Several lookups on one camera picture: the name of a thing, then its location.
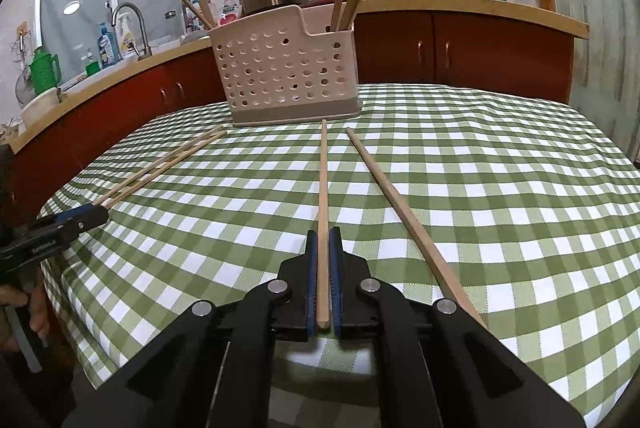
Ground wooden kitchen countertop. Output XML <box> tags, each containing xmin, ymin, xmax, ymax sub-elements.
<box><xmin>8</xmin><ymin>0</ymin><xmax>589</xmax><ymax>153</ymax></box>

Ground steel kitchen faucet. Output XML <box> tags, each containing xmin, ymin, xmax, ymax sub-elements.
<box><xmin>110</xmin><ymin>0</ymin><xmax>153</xmax><ymax>62</ymax></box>

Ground red kitchen cabinets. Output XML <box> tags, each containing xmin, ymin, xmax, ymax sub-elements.
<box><xmin>1</xmin><ymin>11</ymin><xmax>574</xmax><ymax>226</ymax></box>

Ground left hand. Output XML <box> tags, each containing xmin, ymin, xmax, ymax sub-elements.
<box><xmin>0</xmin><ymin>269</ymin><xmax>50</xmax><ymax>352</ymax></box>

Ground green plastic jug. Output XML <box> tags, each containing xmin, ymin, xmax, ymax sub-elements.
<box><xmin>29</xmin><ymin>46</ymin><xmax>62</xmax><ymax>95</ymax></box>

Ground small green soap bottle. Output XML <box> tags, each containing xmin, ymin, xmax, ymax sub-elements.
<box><xmin>85</xmin><ymin>48</ymin><xmax>101</xmax><ymax>76</ymax></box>

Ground blue detergent bottle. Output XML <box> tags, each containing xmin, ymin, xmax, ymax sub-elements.
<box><xmin>98</xmin><ymin>22</ymin><xmax>119</xmax><ymax>69</ymax></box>

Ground green checkered tablecloth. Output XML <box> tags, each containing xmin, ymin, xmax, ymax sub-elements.
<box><xmin>42</xmin><ymin>84</ymin><xmax>639</xmax><ymax>427</ymax></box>

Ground white spray bottle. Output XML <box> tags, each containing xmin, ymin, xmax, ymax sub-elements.
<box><xmin>116</xmin><ymin>12</ymin><xmax>137</xmax><ymax>59</ymax></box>

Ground red white seasoning bag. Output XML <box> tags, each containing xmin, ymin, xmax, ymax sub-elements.
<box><xmin>219</xmin><ymin>8</ymin><xmax>239</xmax><ymax>26</ymax></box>

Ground pink perforated utensil holder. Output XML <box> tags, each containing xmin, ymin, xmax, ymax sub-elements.
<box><xmin>208</xmin><ymin>15</ymin><xmax>362</xmax><ymax>127</ymax></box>

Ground clear bottle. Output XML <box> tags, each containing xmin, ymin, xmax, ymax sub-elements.
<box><xmin>222</xmin><ymin>0</ymin><xmax>236</xmax><ymax>13</ymax></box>

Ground wood framed glass door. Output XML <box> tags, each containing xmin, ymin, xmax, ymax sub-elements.
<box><xmin>555</xmin><ymin>0</ymin><xmax>639</xmax><ymax>160</ymax></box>

